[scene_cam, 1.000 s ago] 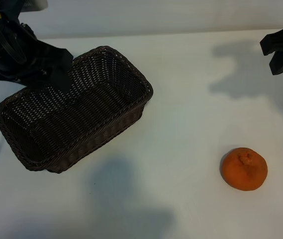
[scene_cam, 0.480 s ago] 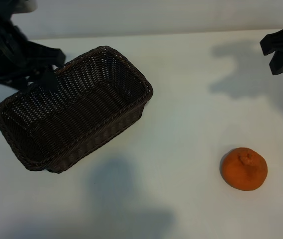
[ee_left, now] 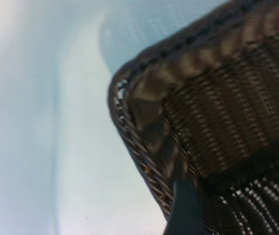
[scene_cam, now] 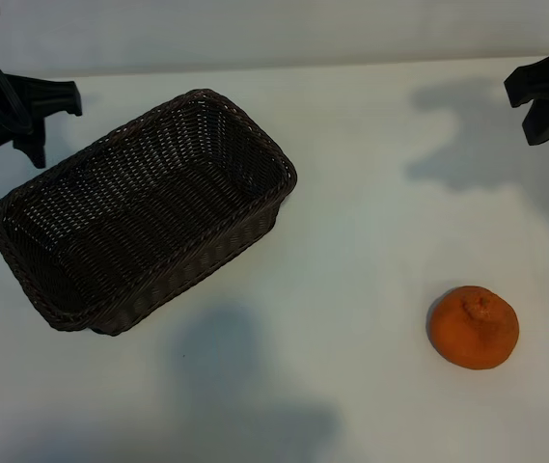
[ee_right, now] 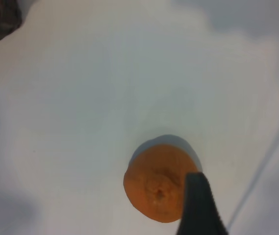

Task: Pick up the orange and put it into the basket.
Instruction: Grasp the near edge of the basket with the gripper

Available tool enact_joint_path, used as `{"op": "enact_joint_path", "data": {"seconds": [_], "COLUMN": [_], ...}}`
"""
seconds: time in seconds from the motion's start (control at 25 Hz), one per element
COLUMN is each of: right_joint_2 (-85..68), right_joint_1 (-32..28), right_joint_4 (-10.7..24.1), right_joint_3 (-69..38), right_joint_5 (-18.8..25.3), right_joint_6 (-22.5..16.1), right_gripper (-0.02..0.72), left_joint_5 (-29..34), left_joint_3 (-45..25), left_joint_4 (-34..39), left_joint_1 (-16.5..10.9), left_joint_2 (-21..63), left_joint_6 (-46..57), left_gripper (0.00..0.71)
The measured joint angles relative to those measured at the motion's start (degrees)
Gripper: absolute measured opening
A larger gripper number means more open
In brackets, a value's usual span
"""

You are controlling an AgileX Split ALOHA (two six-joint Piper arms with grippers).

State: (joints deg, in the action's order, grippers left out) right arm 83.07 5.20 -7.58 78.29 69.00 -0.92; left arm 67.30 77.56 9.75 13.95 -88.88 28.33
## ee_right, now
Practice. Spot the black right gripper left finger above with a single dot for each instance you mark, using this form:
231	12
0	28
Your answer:
198	210

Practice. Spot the orange mandarin fruit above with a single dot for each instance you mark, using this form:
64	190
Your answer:
154	183

